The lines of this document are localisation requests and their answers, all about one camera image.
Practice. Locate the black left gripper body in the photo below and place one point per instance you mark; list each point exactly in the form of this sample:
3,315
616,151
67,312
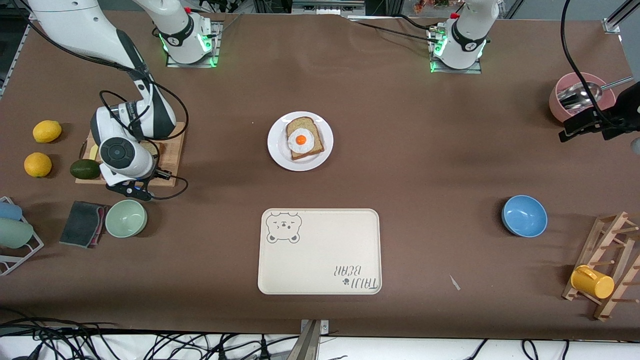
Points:
628,107

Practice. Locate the fried egg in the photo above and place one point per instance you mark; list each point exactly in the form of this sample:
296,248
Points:
301,140

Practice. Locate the white round plate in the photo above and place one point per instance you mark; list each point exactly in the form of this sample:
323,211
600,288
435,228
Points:
280,150

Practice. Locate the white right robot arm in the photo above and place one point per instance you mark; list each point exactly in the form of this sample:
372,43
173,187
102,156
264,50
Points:
75,25

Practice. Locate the metal ladle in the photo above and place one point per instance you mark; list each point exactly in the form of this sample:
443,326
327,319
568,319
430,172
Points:
580,95

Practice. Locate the pink bowl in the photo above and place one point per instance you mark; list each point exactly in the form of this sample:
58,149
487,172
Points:
557,107

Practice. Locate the blue bowl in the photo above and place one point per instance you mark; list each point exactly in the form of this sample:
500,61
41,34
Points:
524,216

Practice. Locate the wooden mug rack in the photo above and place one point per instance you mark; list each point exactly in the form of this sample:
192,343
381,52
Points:
607,235

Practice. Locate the yellow mug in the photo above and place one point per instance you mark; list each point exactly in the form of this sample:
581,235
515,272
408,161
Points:
592,282

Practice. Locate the small white paper scrap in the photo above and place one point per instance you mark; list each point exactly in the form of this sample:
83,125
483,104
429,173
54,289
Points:
454,282

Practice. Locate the grey equipment box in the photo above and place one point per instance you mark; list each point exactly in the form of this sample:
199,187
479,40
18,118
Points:
327,6

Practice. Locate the cream bear print tray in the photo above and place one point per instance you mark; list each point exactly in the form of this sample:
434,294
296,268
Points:
320,255

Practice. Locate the wooden cutting board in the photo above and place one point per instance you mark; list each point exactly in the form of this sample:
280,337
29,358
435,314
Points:
178,150

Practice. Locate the pale green bowl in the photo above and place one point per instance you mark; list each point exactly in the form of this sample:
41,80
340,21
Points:
126,218

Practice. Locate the pink cloth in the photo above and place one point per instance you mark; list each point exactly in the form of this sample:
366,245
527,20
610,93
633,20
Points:
102,222

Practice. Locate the yellow plastic knife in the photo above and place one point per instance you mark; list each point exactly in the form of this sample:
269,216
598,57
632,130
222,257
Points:
94,152

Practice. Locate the dark green avocado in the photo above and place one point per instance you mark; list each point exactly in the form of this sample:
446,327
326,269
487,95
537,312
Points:
84,170

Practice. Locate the dark grey cloth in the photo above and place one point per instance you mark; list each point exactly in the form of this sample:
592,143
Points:
80,224

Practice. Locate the yellow lemon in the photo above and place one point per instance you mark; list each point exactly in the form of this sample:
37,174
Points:
47,131
38,165

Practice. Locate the pale green cup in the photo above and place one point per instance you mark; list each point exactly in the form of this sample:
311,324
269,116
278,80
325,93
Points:
15,233

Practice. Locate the light blue cup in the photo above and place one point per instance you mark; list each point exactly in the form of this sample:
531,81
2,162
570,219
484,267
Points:
9,211

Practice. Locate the aluminium frame profile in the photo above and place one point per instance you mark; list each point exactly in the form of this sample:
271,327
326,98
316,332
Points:
620,17

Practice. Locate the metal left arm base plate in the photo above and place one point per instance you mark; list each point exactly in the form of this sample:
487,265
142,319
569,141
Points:
475,69

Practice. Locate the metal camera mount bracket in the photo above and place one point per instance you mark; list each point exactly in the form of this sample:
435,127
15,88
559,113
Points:
311,342

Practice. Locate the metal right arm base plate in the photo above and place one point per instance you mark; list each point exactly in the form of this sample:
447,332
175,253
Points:
216,45

